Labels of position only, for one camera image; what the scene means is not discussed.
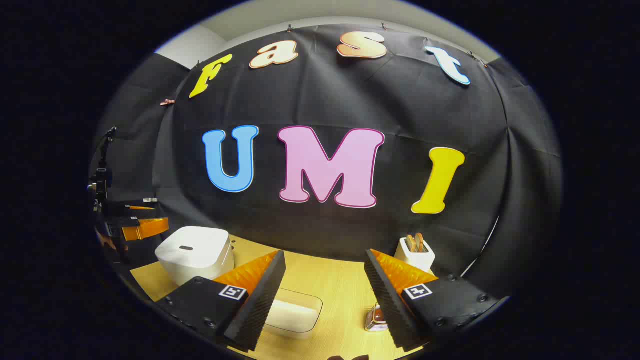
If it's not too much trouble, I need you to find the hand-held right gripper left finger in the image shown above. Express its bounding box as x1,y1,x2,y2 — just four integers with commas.
155,250,287,352

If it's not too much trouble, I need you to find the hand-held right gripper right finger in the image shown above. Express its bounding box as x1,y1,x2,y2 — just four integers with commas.
363,248,502,350

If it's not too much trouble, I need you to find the metal wire chopstick holder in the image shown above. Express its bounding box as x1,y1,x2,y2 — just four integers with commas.
364,302,390,333

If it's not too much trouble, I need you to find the white rice cooker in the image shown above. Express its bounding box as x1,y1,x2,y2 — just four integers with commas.
154,226,236,287

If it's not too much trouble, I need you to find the clear plastic container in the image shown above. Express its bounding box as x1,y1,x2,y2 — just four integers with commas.
264,287,324,341

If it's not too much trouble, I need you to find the white toaster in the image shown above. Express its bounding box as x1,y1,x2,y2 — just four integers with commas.
394,237,436,273

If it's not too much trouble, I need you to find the black backdrop cloth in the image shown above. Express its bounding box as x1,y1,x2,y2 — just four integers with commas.
92,22,563,301

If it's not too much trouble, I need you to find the white wall cable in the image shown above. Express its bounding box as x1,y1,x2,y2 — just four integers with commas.
460,216,501,278

